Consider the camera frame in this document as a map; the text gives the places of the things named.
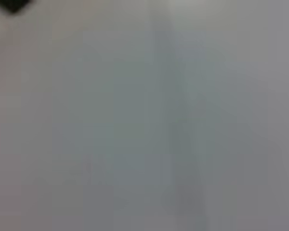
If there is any dark brown woven wicker basket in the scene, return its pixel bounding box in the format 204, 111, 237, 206
0, 0, 37, 14

